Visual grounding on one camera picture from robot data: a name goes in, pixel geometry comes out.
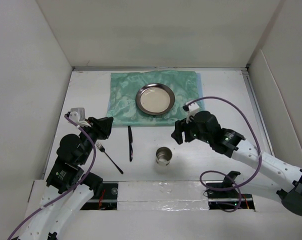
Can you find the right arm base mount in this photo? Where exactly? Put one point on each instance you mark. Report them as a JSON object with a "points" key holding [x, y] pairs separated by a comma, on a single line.
{"points": [[227, 200]]}

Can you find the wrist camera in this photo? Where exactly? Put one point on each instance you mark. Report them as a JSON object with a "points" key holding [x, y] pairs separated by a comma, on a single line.
{"points": [[77, 115], [191, 110]]}

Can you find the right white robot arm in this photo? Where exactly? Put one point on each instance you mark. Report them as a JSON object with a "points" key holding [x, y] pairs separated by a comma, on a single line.
{"points": [[287, 178]]}

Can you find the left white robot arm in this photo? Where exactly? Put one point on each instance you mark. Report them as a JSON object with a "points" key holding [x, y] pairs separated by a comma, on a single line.
{"points": [[68, 186]]}

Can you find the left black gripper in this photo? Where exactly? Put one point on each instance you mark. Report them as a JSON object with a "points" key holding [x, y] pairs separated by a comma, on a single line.
{"points": [[102, 126]]}

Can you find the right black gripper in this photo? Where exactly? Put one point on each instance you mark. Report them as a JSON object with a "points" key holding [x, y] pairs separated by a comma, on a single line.
{"points": [[181, 125]]}

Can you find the black table knife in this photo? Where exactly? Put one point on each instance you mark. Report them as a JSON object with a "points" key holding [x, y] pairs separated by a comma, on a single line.
{"points": [[130, 140]]}

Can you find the stainless steel plate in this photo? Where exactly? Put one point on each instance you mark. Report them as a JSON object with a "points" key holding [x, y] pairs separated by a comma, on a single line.
{"points": [[155, 99]]}

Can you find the dark metal fork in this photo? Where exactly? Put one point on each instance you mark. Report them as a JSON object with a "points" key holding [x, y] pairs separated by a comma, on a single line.
{"points": [[102, 149]]}

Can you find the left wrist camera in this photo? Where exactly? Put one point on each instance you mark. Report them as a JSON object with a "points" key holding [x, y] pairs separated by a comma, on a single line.
{"points": [[77, 115]]}

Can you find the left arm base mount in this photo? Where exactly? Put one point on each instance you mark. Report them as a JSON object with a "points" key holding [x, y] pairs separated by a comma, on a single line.
{"points": [[107, 200]]}

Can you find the green patterned cloth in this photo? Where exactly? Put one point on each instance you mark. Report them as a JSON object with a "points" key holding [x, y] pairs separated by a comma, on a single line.
{"points": [[186, 86]]}

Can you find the stainless steel cup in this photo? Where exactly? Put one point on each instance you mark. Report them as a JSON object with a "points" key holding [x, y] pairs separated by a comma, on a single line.
{"points": [[163, 158]]}

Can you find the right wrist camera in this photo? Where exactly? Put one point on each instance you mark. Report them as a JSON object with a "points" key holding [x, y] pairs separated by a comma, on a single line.
{"points": [[191, 110]]}

